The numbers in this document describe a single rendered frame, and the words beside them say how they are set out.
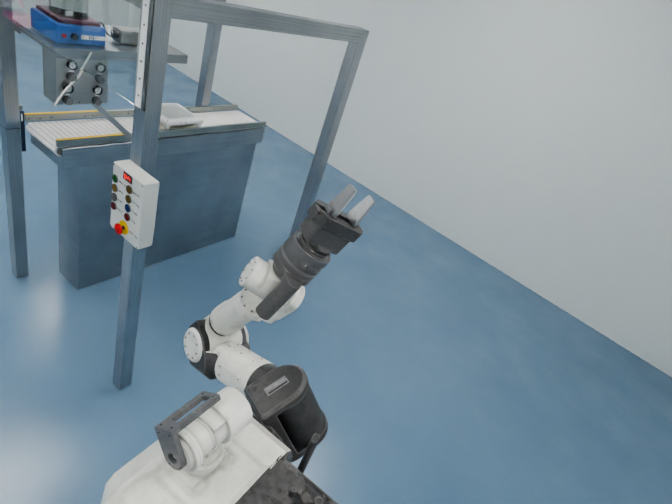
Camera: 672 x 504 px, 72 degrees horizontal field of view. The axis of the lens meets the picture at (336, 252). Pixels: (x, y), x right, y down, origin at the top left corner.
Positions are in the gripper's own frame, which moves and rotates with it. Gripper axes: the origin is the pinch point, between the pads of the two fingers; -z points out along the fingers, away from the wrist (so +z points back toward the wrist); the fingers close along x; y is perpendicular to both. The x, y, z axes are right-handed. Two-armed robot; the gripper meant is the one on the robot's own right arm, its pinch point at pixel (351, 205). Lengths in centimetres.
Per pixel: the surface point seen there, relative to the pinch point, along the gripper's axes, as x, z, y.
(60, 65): 23, 66, 147
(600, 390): -331, 39, 11
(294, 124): -250, 108, 407
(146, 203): -3, 63, 72
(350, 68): -78, -5, 141
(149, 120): 5, 43, 88
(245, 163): -105, 92, 203
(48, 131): 13, 104, 161
